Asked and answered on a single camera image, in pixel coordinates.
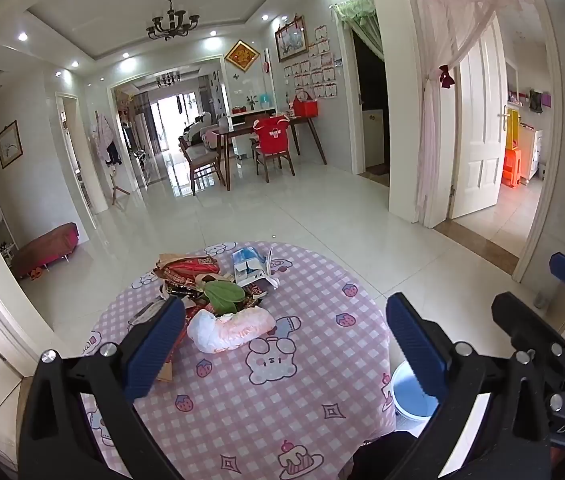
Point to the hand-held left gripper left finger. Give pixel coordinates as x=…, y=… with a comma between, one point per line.
x=157, y=345

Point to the wooden chair with red cover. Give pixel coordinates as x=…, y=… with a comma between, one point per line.
x=275, y=157

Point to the person's dark clothing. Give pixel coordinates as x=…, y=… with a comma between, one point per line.
x=387, y=455

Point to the white and pink plastic bag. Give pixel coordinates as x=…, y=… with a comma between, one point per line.
x=227, y=332

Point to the orange slippers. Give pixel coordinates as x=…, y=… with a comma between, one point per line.
x=35, y=273

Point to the white round bin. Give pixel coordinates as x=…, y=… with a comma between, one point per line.
x=412, y=395

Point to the grey door stop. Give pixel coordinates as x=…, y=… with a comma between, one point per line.
x=542, y=301

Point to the small black chandelier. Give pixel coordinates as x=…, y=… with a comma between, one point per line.
x=168, y=79

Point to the dark red curtain bow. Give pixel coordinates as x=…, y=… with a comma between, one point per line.
x=446, y=76

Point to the teal jar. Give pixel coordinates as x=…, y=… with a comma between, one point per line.
x=265, y=99

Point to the pink hanging garment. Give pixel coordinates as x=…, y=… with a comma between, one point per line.
x=105, y=135

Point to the red hanging ornament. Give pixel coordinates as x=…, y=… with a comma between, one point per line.
x=266, y=62

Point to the group of wall certificates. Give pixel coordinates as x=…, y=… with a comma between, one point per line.
x=318, y=62

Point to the orange plastic stool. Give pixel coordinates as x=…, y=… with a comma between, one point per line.
x=512, y=167

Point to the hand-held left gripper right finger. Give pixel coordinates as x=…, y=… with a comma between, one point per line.
x=417, y=347

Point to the wooden chair with grey seat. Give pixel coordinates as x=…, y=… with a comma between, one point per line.
x=202, y=159

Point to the red brick-pattern snack packet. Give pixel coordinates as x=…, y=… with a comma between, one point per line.
x=190, y=266

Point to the wood-framed wall painting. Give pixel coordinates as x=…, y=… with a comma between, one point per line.
x=291, y=39

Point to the silver grey wrapper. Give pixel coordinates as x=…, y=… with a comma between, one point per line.
x=145, y=316

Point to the red basket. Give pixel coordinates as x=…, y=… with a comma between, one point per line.
x=305, y=107

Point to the small framed ink picture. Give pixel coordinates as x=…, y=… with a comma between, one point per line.
x=9, y=144

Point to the red shirt chair cover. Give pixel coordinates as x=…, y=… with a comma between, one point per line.
x=272, y=137

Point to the brown cardboard piece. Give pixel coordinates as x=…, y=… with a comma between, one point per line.
x=165, y=372

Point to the red diamond wall decoration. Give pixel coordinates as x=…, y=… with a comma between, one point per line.
x=242, y=53

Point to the blue and white carton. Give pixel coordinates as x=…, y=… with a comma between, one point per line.
x=250, y=267

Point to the dark wooden dining table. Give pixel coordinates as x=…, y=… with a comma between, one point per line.
x=237, y=130

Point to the green leaf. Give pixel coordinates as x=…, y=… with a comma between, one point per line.
x=222, y=296

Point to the pink lace door curtain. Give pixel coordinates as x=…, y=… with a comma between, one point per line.
x=442, y=35

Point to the white drawer cabinet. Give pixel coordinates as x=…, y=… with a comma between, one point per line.
x=532, y=152

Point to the green door curtain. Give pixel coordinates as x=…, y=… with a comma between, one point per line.
x=362, y=17

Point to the dark snack wrapper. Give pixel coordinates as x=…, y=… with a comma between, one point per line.
x=177, y=287

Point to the large black chandelier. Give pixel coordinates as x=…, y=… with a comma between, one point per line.
x=172, y=19

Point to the dark red bench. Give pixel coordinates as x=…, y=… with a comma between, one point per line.
x=47, y=247

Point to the brown candy wrapper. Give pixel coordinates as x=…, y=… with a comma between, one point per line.
x=255, y=294

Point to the wooden coat stand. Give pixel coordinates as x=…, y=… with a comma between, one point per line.
x=120, y=187

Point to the light grey sofa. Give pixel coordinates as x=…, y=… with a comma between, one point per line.
x=197, y=132

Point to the white panel door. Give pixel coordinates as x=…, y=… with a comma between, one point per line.
x=479, y=135

